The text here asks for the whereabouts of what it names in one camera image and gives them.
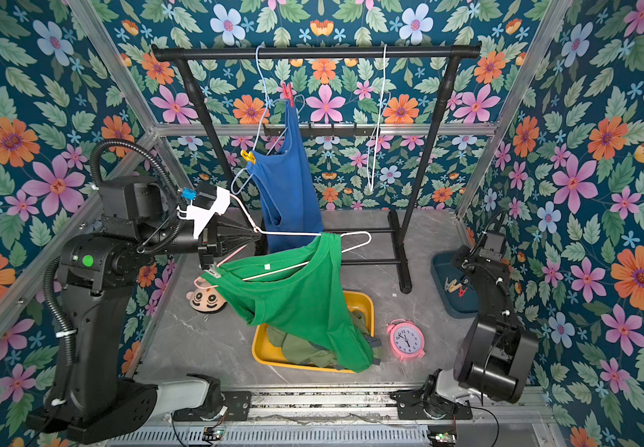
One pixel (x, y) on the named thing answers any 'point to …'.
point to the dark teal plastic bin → (457, 291)
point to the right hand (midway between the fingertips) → (471, 256)
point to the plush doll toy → (205, 298)
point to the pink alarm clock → (407, 339)
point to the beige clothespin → (454, 286)
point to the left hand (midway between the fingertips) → (254, 236)
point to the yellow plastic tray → (263, 350)
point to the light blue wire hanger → (274, 142)
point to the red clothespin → (461, 293)
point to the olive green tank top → (298, 351)
